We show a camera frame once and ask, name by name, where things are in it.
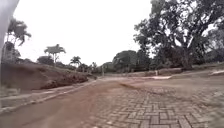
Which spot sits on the row of dark trees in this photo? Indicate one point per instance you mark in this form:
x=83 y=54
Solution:
x=125 y=60

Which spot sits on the dirt-covered brick road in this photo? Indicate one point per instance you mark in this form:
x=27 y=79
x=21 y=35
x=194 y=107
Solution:
x=133 y=106

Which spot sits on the pale concrete slab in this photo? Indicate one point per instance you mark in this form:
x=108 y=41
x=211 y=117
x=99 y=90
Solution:
x=160 y=77

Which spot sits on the pale concrete kerb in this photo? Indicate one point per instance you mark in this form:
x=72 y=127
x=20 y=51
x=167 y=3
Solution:
x=217 y=72
x=40 y=98

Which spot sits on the large spreading tree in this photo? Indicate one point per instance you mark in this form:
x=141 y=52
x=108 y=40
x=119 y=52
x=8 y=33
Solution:
x=186 y=33

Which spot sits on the brown earth bank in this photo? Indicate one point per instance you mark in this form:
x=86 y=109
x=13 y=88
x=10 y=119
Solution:
x=30 y=76

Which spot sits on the grassy earth slope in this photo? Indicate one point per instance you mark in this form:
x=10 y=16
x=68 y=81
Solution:
x=200 y=67

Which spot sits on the tall palm tree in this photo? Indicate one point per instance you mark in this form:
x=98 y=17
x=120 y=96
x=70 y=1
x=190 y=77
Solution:
x=16 y=31

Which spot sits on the short white post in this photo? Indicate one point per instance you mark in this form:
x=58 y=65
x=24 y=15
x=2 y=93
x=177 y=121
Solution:
x=156 y=72

